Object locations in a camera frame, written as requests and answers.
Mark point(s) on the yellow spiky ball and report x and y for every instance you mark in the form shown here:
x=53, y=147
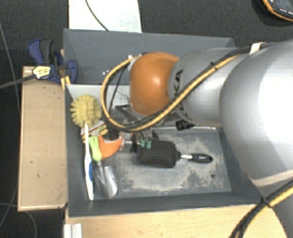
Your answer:
x=86, y=110

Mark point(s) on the black hairbrush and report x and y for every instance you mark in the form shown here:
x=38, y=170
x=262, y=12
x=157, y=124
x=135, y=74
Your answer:
x=158, y=154

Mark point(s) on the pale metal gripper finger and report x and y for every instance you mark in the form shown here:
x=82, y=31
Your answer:
x=128, y=144

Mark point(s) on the orange cup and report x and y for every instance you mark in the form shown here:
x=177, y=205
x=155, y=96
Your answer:
x=109, y=147

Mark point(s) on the white and blue toothbrush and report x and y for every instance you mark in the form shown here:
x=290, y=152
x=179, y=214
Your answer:
x=88, y=177

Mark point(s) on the grey metal bin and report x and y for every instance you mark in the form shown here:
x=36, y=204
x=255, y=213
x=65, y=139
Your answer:
x=186, y=180

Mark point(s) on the pale wood board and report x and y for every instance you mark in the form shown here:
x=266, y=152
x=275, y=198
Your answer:
x=43, y=145

